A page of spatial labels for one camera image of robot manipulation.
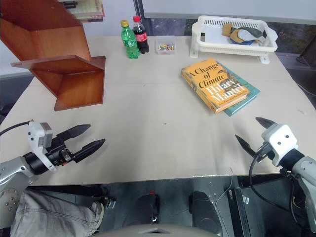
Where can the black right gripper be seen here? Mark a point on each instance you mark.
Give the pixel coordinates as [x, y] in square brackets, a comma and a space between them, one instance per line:
[266, 150]

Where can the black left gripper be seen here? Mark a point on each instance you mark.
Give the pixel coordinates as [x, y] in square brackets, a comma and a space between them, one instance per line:
[58, 154]

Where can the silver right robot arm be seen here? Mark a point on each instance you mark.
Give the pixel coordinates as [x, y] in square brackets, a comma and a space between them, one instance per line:
[304, 170]

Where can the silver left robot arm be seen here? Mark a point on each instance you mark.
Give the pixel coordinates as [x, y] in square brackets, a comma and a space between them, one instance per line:
[14, 170]

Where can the teal hardcover book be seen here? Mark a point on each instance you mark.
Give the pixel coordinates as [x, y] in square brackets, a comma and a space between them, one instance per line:
[249, 92]

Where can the wooden zigzag shelf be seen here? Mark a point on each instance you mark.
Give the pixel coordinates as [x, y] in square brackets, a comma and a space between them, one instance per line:
[71, 84]

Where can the yellow book A Change of Climate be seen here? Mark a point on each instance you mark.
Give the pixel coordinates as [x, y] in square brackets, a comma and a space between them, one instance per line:
[212, 84]

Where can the grey sneaker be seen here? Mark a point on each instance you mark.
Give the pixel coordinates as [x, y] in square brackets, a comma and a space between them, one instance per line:
[98, 213]

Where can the person's leg in grey trousers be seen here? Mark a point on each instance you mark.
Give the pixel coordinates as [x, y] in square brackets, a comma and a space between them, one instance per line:
[49, 217]

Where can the dark rounded shape with red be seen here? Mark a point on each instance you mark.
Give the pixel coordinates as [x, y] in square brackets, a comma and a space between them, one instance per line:
[148, 207]

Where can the white plastic basket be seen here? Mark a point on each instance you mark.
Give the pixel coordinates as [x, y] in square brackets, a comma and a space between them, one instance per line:
[217, 45]

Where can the pile of cloth gloves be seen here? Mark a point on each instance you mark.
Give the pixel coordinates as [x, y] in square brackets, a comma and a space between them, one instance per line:
[240, 34]

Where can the green soda bottle yellow cap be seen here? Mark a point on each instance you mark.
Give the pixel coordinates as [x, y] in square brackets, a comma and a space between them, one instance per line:
[129, 42]

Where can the cola bottle red cap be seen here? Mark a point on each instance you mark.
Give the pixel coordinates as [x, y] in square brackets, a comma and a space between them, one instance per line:
[141, 37]

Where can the clear box of coloured pieces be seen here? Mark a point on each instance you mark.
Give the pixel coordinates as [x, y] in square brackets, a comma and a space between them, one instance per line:
[165, 46]

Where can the stacked books with pale covers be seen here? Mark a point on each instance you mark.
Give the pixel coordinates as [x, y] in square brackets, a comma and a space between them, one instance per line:
[89, 8]

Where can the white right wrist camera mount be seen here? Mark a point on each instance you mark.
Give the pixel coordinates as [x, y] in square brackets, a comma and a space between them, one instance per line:
[280, 140]

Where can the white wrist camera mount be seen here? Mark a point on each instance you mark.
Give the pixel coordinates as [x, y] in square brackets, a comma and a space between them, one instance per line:
[37, 134]
[280, 140]

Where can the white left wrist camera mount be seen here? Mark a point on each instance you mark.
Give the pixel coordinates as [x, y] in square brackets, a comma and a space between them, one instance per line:
[37, 134]

